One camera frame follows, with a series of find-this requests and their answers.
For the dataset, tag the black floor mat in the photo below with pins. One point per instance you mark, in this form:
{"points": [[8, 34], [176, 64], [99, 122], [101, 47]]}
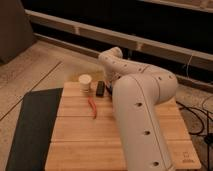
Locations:
{"points": [[33, 131]]}

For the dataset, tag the wooden rail shelf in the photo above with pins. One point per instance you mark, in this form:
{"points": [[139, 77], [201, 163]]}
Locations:
{"points": [[163, 50]]}

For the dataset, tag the red chili pepper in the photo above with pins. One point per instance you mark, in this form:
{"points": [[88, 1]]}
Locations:
{"points": [[93, 106]]}

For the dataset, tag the grey cabinet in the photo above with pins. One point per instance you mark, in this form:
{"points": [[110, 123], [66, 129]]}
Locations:
{"points": [[16, 33]]}

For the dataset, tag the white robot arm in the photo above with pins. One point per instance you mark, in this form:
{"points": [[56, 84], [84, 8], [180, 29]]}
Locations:
{"points": [[136, 89]]}

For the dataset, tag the white paper cup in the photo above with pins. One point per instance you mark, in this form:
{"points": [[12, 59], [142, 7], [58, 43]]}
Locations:
{"points": [[85, 82]]}

